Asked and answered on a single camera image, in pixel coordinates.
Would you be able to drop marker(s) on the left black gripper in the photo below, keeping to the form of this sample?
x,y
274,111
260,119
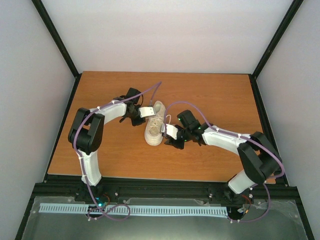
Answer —
x,y
136,123

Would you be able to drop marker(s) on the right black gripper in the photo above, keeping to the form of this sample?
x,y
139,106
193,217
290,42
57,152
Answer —
x,y
171,141

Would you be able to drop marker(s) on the white sneaker shoe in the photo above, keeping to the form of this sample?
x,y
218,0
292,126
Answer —
x,y
152,134

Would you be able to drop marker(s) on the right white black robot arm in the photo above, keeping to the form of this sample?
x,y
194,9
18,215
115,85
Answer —
x,y
258,157

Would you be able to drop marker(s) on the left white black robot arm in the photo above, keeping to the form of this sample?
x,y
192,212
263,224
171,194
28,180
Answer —
x,y
86,131

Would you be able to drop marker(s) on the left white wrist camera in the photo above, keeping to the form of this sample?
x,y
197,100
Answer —
x,y
147,111

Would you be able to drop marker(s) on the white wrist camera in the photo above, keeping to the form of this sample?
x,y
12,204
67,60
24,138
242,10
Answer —
x,y
169,130
147,111

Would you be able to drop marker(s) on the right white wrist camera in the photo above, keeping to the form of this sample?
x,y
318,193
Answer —
x,y
169,130

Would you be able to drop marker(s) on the light blue slotted cable duct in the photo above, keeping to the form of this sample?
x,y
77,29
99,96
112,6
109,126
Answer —
x,y
136,210

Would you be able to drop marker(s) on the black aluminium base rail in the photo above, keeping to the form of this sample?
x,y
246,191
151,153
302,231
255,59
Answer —
x,y
119,189

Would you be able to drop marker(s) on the left black frame post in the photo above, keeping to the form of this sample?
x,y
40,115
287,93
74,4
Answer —
x,y
46,19

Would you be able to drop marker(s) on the black frame post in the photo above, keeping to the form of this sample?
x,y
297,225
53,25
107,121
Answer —
x,y
46,19
284,24

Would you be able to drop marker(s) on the right black frame post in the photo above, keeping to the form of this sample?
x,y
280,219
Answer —
x,y
284,24

